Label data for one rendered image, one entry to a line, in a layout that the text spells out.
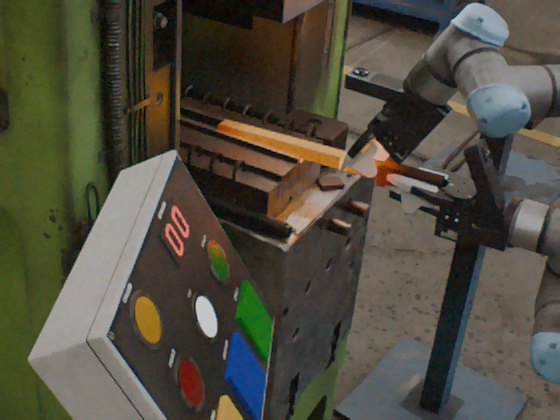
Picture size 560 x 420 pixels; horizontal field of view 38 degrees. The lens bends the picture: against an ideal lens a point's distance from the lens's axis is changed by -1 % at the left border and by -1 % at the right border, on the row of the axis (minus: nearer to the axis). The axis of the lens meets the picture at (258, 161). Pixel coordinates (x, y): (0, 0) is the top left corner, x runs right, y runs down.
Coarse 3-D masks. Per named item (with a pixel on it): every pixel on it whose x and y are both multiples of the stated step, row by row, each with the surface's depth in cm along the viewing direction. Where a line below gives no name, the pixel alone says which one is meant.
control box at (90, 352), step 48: (144, 192) 90; (192, 192) 97; (96, 240) 85; (144, 240) 81; (192, 240) 92; (96, 288) 75; (144, 288) 77; (192, 288) 87; (240, 288) 100; (48, 336) 72; (96, 336) 68; (192, 336) 83; (48, 384) 71; (96, 384) 71; (144, 384) 71
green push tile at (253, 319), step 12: (252, 288) 102; (240, 300) 98; (252, 300) 100; (240, 312) 96; (252, 312) 99; (264, 312) 103; (240, 324) 96; (252, 324) 98; (264, 324) 101; (252, 336) 97; (264, 336) 100; (264, 348) 98; (264, 360) 98
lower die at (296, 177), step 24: (240, 120) 152; (192, 144) 143; (216, 144) 143; (240, 144) 144; (192, 168) 139; (216, 168) 138; (240, 168) 139; (264, 168) 137; (288, 168) 138; (312, 168) 146; (216, 192) 138; (240, 192) 135; (264, 192) 133; (288, 192) 140
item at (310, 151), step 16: (224, 128) 146; (240, 128) 145; (256, 128) 145; (272, 144) 142; (288, 144) 140; (304, 144) 140; (320, 144) 140; (320, 160) 138; (336, 160) 136; (384, 176) 132; (416, 176) 130; (432, 176) 130
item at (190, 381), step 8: (184, 360) 79; (184, 368) 78; (192, 368) 80; (184, 376) 78; (192, 376) 79; (184, 384) 77; (192, 384) 79; (200, 384) 80; (192, 392) 78; (200, 392) 80; (192, 400) 78; (200, 400) 79
